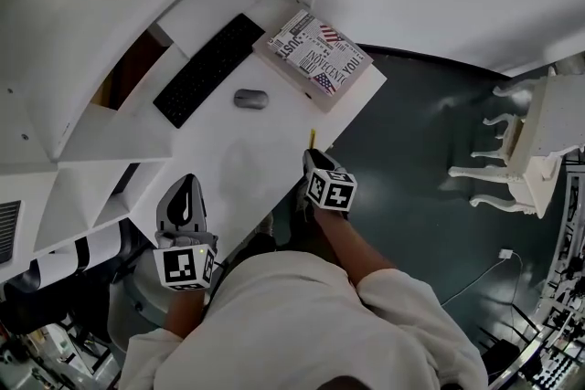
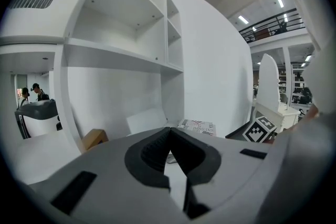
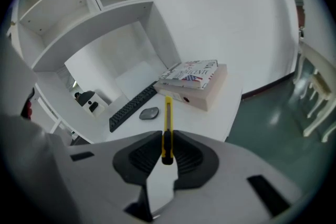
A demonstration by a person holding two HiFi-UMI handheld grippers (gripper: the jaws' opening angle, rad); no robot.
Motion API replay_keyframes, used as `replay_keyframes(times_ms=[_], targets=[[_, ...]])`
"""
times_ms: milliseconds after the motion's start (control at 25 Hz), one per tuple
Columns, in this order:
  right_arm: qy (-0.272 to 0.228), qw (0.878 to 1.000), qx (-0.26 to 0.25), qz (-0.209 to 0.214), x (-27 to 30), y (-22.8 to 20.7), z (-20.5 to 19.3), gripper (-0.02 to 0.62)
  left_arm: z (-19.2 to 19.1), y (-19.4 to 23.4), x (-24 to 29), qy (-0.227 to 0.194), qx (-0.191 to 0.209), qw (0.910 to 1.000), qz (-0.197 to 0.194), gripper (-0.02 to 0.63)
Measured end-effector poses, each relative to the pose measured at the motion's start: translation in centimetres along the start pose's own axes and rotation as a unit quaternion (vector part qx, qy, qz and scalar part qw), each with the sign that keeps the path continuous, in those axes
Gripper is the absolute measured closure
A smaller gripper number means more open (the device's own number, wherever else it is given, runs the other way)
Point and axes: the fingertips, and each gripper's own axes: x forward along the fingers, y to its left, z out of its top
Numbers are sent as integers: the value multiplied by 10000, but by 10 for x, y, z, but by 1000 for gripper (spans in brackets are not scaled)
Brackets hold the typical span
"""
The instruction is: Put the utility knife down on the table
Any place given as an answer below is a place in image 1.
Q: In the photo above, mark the black flat device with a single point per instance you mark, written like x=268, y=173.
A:
x=123, y=180

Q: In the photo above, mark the white and black machine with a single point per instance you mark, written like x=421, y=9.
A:
x=55, y=262

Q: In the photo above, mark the person's dark trouser leg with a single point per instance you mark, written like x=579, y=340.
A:
x=292, y=237

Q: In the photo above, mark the grey vent grille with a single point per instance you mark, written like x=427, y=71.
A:
x=9, y=230

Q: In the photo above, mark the white desk with hutch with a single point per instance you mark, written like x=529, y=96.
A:
x=256, y=160

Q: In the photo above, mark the white ornate side table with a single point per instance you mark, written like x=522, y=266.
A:
x=539, y=141

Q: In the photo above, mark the cluttered white shelf rack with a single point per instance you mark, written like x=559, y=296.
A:
x=564, y=287

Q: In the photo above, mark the person's left forearm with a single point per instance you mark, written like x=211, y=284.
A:
x=183, y=310

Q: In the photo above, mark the black keyboard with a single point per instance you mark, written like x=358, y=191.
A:
x=205, y=70

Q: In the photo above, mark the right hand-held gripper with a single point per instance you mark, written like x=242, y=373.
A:
x=333, y=194

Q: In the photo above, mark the grey round stool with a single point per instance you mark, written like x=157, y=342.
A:
x=146, y=301

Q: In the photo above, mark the person's white sweatshirt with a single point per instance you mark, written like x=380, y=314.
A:
x=311, y=324

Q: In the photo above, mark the grey computer mouse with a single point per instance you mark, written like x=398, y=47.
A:
x=250, y=98

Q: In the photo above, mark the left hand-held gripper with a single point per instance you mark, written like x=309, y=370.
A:
x=180, y=267

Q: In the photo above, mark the person's right forearm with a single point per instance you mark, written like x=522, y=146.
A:
x=352, y=246

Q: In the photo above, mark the person's left white shoe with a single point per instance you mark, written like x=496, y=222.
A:
x=267, y=226

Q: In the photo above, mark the pink box with printed lid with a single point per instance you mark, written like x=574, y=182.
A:
x=315, y=59

